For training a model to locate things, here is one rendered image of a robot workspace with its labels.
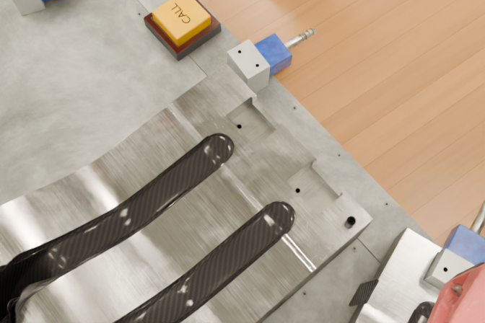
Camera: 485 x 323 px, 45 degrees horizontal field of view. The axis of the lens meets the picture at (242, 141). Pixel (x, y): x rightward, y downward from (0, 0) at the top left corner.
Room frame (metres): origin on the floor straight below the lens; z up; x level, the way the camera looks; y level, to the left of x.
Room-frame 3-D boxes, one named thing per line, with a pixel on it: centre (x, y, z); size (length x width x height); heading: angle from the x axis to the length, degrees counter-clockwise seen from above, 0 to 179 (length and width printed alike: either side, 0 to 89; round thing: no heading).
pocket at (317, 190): (0.21, -0.08, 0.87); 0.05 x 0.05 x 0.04; 40
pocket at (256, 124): (0.29, -0.01, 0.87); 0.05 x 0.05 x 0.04; 40
